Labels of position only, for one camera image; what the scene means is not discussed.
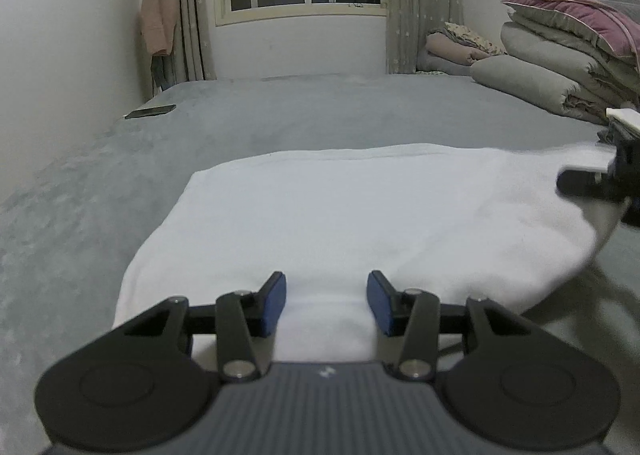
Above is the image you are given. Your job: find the pink hanging garment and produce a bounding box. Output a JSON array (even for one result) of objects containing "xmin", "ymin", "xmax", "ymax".
[{"xmin": 139, "ymin": 0, "xmax": 177, "ymax": 56}]

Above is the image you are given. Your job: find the grey hanging garment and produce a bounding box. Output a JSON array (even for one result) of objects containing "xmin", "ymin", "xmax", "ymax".
[{"xmin": 150, "ymin": 54, "xmax": 170, "ymax": 96}]

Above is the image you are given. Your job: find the grey folded quilt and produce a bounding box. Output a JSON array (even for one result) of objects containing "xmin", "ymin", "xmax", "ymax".
[{"xmin": 500, "ymin": 5, "xmax": 640, "ymax": 108}]

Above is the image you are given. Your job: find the grey bed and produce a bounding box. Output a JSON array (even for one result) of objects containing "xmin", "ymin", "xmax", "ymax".
[{"xmin": 0, "ymin": 74, "xmax": 640, "ymax": 455}]

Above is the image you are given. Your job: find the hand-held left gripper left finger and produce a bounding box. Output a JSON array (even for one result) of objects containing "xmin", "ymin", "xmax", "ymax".
[{"xmin": 120, "ymin": 271, "xmax": 288, "ymax": 382}]

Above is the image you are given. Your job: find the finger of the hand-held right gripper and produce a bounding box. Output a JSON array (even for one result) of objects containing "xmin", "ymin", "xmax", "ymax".
[{"xmin": 556, "ymin": 167, "xmax": 617, "ymax": 199}]

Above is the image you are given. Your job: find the dark phone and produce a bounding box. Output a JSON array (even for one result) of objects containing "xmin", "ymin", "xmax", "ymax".
[{"xmin": 123, "ymin": 104, "xmax": 177, "ymax": 120}]

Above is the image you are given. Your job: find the floral pillow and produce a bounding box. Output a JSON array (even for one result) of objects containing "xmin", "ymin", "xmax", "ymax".
[{"xmin": 444, "ymin": 22, "xmax": 509, "ymax": 56}]

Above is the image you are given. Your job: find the grey rolled quilt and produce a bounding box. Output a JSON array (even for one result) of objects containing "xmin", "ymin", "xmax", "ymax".
[{"xmin": 469, "ymin": 55, "xmax": 623, "ymax": 126}]

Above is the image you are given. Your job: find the white printed sweatshirt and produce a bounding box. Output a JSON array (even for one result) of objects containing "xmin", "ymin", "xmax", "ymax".
[{"xmin": 112, "ymin": 142, "xmax": 627, "ymax": 367}]

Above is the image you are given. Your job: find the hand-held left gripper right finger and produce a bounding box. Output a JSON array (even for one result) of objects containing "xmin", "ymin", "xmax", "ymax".
[{"xmin": 366, "ymin": 270, "xmax": 521, "ymax": 382}]

